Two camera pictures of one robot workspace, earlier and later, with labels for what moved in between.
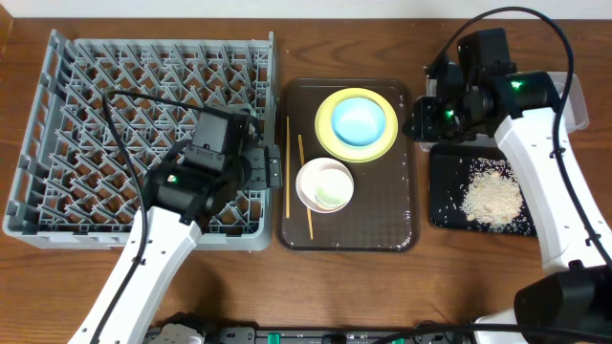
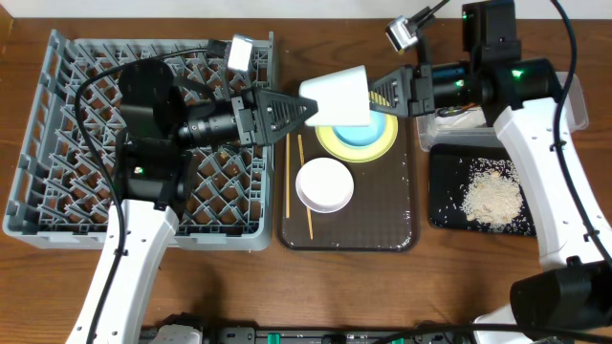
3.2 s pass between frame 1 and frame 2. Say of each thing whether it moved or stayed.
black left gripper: moved
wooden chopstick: stayed
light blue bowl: stayed
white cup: moved
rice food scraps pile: stayed
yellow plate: stayed
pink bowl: stayed
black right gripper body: moved
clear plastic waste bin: stayed
